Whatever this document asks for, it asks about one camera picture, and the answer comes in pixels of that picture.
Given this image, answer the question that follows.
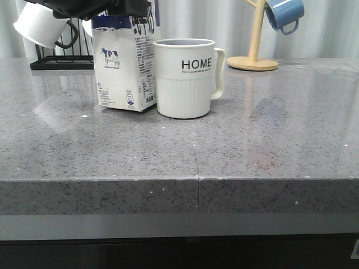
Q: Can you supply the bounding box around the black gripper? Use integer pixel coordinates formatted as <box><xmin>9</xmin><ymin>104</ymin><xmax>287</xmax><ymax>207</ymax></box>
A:
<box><xmin>27</xmin><ymin>0</ymin><xmax>149</xmax><ymax>20</ymax></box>

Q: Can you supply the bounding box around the whole milk carton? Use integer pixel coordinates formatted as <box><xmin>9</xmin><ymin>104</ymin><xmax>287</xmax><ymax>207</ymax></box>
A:
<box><xmin>91</xmin><ymin>1</ymin><xmax>161</xmax><ymax>112</ymax></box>

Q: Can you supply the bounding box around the white HOME mug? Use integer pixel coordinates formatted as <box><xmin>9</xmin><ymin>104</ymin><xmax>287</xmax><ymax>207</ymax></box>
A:
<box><xmin>153</xmin><ymin>39</ymin><xmax>225</xmax><ymax>119</ymax></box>

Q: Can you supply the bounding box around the wooden mug tree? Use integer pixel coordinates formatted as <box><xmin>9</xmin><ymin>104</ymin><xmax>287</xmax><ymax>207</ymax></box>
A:
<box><xmin>227</xmin><ymin>0</ymin><xmax>278</xmax><ymax>71</ymax></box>

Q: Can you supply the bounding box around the blue mug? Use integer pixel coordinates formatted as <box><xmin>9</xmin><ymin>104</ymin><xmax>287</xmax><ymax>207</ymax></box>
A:
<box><xmin>265</xmin><ymin>0</ymin><xmax>305</xmax><ymax>35</ymax></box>

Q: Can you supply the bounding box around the white mug black handle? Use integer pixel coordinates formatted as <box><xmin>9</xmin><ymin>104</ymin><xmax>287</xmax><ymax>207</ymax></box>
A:
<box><xmin>81</xmin><ymin>20</ymin><xmax>93</xmax><ymax>37</ymax></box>
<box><xmin>13</xmin><ymin>2</ymin><xmax>79</xmax><ymax>49</ymax></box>

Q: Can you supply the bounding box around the black wire mug rack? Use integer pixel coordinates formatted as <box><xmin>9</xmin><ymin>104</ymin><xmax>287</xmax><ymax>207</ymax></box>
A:
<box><xmin>30</xmin><ymin>18</ymin><xmax>94</xmax><ymax>71</ymax></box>

